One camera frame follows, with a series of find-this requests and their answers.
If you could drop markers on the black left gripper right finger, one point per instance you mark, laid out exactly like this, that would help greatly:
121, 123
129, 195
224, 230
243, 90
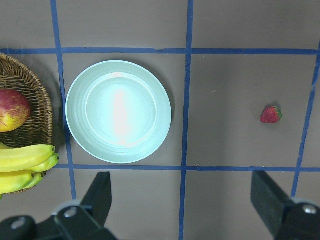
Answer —
285, 217

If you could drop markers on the light green plate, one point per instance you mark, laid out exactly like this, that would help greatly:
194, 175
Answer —
118, 112

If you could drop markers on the red apple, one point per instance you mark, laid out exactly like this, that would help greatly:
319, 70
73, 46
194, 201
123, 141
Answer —
15, 110

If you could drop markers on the strawberry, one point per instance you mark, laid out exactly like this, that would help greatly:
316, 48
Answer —
271, 115

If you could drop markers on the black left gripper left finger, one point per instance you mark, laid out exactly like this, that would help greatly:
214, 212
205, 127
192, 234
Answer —
85, 220

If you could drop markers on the yellow banana bunch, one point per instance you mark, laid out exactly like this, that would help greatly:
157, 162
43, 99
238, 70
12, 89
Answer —
21, 169

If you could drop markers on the wicker basket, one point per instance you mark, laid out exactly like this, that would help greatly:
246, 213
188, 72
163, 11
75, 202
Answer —
37, 130

